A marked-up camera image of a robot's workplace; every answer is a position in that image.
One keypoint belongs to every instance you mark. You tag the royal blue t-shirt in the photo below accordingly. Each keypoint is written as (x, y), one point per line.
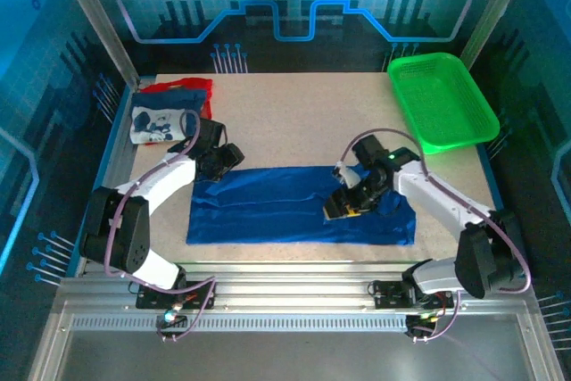
(267, 211)

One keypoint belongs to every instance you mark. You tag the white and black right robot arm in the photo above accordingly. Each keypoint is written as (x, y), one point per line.
(437, 196)

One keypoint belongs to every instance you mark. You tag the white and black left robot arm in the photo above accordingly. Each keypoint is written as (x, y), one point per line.
(169, 176)

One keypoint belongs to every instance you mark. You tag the navy t-shirt white cartoon print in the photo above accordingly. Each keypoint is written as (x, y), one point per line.
(156, 120)

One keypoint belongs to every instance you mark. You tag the red t-shirt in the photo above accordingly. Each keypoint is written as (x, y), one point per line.
(196, 84)

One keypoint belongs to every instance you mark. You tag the green plastic basket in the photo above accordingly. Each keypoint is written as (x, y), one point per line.
(441, 102)

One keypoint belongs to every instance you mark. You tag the aluminium frame rail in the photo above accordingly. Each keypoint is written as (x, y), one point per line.
(285, 287)

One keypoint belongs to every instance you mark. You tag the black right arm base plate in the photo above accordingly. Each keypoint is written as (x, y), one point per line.
(388, 294)

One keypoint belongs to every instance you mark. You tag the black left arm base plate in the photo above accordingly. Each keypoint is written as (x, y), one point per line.
(151, 298)

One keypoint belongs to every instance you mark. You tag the aluminium frame post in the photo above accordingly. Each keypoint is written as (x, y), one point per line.
(495, 10)
(99, 19)

